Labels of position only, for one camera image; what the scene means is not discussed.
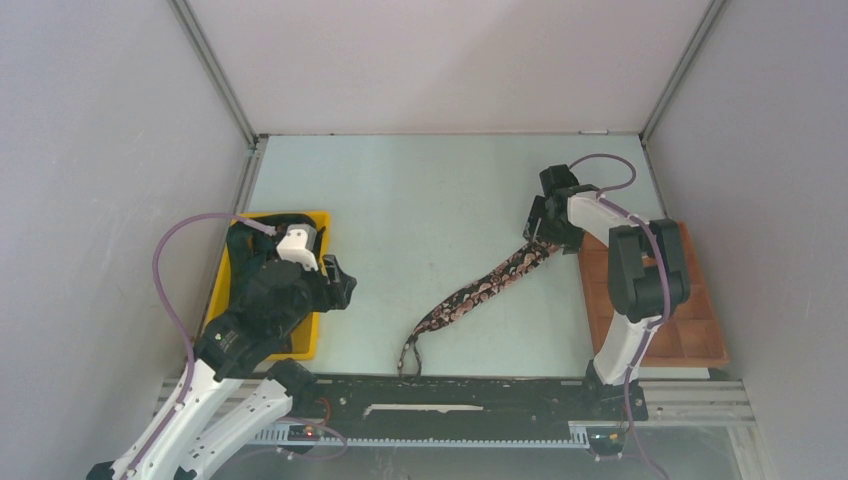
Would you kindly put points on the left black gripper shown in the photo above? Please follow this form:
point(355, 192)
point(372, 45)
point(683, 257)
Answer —
point(336, 293)

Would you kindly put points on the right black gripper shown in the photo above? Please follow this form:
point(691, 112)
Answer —
point(570, 240)

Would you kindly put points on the pink rose floral tie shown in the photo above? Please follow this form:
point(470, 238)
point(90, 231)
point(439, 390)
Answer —
point(522, 262)

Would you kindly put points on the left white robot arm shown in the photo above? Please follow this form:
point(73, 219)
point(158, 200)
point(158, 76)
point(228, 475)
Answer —
point(183, 441)

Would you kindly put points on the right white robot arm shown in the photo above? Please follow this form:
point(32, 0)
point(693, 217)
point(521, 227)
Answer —
point(647, 275)

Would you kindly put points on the pile of dark ties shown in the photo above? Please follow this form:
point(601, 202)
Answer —
point(248, 249)

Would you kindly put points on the yellow plastic bin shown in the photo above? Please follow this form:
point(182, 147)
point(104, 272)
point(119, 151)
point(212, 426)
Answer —
point(301, 343)

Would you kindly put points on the brown compartment tray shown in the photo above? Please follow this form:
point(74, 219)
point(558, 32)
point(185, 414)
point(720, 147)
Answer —
point(691, 338)

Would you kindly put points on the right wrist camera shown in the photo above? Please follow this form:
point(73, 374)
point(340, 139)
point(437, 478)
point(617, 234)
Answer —
point(557, 177)

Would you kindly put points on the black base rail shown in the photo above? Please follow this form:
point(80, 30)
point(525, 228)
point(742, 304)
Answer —
point(456, 427)

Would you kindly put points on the aluminium frame rail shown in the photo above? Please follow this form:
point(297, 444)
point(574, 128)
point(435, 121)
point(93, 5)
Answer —
point(702, 404)

